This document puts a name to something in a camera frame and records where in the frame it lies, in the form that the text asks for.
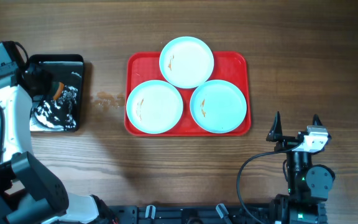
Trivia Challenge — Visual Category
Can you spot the green yellow sponge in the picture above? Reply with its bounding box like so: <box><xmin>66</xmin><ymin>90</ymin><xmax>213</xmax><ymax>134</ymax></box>
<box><xmin>52</xmin><ymin>82</ymin><xmax>64</xmax><ymax>100</ymax></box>

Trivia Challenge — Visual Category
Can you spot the light blue plate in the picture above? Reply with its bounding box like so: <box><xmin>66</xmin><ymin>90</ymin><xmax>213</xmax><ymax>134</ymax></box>
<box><xmin>126</xmin><ymin>80</ymin><xmax>183</xmax><ymax>134</ymax></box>
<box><xmin>190</xmin><ymin>80</ymin><xmax>248</xmax><ymax>134</ymax></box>
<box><xmin>158</xmin><ymin>36</ymin><xmax>214</xmax><ymax>89</ymax></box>

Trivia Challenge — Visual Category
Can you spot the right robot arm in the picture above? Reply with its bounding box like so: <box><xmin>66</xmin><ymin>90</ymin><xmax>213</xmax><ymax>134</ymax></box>
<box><xmin>266</xmin><ymin>113</ymin><xmax>336</xmax><ymax>224</ymax></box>

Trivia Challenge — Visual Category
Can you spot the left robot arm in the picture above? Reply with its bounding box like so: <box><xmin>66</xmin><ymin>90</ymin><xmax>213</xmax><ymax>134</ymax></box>
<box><xmin>0</xmin><ymin>64</ymin><xmax>116</xmax><ymax>223</ymax></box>

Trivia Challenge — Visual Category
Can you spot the black water basin tray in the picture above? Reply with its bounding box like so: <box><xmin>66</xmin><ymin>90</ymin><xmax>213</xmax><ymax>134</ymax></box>
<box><xmin>29</xmin><ymin>54</ymin><xmax>85</xmax><ymax>132</ymax></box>

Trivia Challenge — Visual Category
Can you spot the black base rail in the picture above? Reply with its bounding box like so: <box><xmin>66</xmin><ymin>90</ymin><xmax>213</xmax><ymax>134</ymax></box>
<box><xmin>110</xmin><ymin>203</ymin><xmax>328</xmax><ymax>224</ymax></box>

